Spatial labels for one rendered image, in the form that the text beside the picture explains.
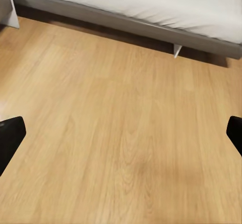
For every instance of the bed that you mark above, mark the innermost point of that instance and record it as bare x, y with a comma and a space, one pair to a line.
213, 26

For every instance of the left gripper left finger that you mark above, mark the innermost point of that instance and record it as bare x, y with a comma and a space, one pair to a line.
12, 133

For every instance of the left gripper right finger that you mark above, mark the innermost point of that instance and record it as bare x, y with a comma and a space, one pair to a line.
234, 132

